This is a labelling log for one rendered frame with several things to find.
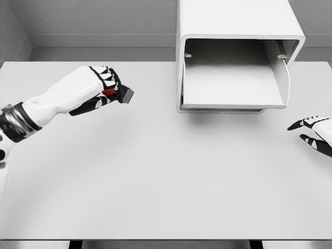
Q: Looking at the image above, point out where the dark load switch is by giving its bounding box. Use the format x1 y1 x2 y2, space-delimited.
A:
102 83 135 105

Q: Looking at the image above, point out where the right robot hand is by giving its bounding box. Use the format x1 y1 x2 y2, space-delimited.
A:
287 115 332 158

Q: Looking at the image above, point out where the white cabinet drawer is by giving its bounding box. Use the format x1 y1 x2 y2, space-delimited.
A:
179 38 290 112

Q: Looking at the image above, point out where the white tabletop storage cabinet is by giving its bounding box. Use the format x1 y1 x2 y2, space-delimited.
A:
176 0 306 114

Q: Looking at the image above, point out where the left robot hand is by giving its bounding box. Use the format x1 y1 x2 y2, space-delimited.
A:
50 65 122 117

